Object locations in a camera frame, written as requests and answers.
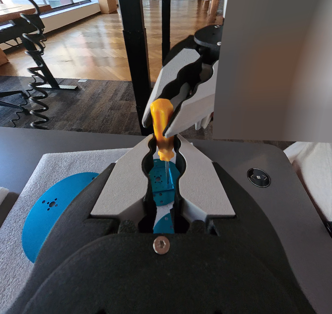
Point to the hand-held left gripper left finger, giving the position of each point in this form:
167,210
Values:
119,194

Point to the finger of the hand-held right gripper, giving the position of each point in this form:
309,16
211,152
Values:
168,73
194,109

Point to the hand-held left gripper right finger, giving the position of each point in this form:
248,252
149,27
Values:
205,194

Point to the small blue plate with bracket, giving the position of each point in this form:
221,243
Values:
158,181

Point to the thin black desk leg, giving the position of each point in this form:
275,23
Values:
166,21

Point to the round black desk control panel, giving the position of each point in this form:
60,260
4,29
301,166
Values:
258,177

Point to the blue round plate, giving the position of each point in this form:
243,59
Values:
162,226

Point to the white foam sheet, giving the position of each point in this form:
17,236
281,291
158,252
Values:
64,161

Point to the blue oval plate with slot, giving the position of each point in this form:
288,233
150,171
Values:
51,220

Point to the black stand base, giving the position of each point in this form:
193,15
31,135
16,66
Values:
13,96

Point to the wooden table with black legs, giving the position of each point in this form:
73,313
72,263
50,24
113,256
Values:
15,11

